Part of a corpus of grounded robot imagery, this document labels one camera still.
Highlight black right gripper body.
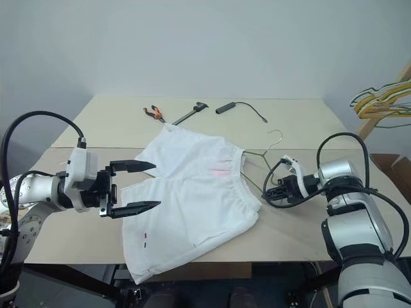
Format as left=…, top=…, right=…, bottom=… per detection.
left=275, top=175, right=302, bottom=203

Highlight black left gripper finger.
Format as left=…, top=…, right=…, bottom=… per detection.
left=109, top=159, right=157, bottom=176
left=108, top=201, right=162, bottom=219

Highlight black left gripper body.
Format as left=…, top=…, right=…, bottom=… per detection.
left=73, top=166, right=118, bottom=218

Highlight green wire hanger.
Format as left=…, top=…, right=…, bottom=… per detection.
left=239, top=129, right=284, bottom=195

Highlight white shorts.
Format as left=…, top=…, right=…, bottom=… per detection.
left=121, top=123, right=263, bottom=286

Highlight beige table mat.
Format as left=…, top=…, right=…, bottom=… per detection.
left=24, top=147, right=411, bottom=264

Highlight black caliper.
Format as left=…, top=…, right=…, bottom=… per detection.
left=170, top=101, right=209, bottom=126

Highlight coloured hangers on rack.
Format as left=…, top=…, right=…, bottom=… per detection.
left=358, top=62, right=411, bottom=142

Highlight brown cardboard box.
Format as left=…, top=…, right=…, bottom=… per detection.
left=369, top=153, right=411, bottom=206

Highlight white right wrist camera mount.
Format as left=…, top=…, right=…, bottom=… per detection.
left=279, top=154, right=310, bottom=197

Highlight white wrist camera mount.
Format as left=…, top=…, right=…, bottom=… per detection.
left=279, top=154, right=310, bottom=197
left=64, top=146, right=100, bottom=213

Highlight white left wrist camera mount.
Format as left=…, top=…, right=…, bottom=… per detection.
left=64, top=146, right=100, bottom=213

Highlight orange-handled pliers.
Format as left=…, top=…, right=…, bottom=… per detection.
left=143, top=105, right=166, bottom=123

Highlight black table frame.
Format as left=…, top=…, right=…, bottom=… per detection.
left=109, top=261, right=341, bottom=308

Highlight black adapter with cable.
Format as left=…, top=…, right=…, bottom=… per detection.
left=214, top=101, right=269, bottom=124

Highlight bunch of wire hangers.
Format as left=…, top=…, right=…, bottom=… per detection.
left=349, top=80, right=411, bottom=129

